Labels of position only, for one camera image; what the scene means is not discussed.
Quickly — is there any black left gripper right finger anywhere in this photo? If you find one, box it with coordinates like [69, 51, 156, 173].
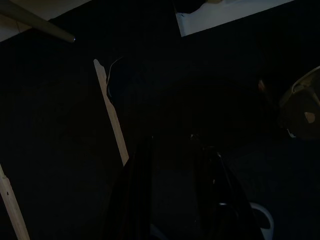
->
[190, 133, 263, 240]

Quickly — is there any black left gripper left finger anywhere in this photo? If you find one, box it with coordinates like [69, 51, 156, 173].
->
[104, 135, 155, 240]

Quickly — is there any white curved plastic part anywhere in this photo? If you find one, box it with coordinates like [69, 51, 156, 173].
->
[249, 202, 275, 232]

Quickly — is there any wooden table leg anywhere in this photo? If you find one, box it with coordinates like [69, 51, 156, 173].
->
[0, 0, 77, 44]

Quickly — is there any thin loose wire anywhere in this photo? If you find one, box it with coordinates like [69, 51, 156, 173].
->
[106, 55, 124, 99]

